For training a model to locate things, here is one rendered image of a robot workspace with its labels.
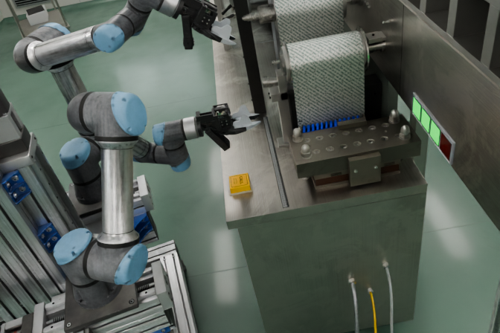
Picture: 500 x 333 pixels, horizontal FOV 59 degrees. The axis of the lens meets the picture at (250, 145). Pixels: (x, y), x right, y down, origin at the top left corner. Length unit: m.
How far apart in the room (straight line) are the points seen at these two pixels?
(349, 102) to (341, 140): 0.15
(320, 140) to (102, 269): 0.78
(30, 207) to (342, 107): 1.06
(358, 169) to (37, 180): 0.99
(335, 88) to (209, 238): 1.43
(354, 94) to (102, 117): 0.82
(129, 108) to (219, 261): 1.48
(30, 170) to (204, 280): 1.30
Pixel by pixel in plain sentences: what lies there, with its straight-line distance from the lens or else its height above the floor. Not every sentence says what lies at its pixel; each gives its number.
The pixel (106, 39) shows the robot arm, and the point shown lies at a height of 1.50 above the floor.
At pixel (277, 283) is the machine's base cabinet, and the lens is 1.73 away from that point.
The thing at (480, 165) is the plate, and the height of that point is 1.24.
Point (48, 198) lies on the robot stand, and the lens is 1.53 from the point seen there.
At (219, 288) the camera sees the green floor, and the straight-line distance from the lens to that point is 2.42.
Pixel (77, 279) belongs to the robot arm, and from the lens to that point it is 1.43.
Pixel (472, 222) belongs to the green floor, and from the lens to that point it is 2.68.
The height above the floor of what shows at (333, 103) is 1.10.
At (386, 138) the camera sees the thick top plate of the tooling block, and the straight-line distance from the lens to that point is 1.49.
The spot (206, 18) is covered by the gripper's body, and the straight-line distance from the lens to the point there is 1.41.
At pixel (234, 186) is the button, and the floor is 0.92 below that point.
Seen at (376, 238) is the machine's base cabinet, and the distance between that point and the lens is 1.64.
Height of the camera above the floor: 1.94
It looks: 37 degrees down
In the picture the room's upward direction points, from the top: 12 degrees counter-clockwise
